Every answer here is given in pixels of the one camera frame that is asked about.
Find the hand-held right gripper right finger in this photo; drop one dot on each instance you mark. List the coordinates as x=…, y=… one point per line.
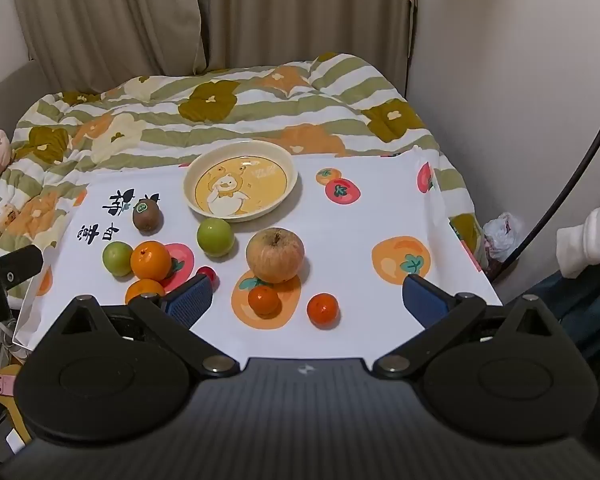
x=422, y=302

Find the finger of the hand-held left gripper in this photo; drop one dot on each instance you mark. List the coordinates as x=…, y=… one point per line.
x=22, y=260

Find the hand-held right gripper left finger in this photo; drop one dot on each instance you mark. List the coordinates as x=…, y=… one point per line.
x=190, y=305

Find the large orange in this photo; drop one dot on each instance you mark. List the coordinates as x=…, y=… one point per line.
x=151, y=261

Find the large green fruit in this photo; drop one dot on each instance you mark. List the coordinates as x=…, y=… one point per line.
x=215, y=237

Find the small green fruit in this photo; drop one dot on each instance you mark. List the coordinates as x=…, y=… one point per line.
x=116, y=259

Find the brown kiwi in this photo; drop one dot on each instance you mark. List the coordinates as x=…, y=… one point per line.
x=148, y=217

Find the red-yellow apple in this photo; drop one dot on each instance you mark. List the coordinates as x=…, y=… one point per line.
x=275, y=256

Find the cream duck print plate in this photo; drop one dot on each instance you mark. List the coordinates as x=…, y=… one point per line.
x=240, y=182

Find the red cherry tomato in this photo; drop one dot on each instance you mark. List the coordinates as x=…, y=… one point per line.
x=207, y=274

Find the tissue packet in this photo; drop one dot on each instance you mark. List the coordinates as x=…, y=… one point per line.
x=0, y=222

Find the small tangerine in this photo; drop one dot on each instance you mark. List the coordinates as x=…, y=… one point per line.
x=264, y=301
x=323, y=310

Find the small pink device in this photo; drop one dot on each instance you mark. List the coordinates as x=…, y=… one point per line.
x=5, y=384

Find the white persimmon print cloth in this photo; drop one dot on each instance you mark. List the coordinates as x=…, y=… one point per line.
x=360, y=230

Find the white plastic bag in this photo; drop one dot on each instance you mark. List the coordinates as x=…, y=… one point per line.
x=502, y=235

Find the person's dark pants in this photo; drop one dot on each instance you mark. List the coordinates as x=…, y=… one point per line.
x=585, y=310

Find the person's white sweater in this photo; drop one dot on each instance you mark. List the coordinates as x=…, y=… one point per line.
x=590, y=237

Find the striped floral blanket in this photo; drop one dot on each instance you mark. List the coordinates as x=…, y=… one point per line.
x=145, y=110

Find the beige curtain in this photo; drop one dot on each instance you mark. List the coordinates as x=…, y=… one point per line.
x=290, y=10

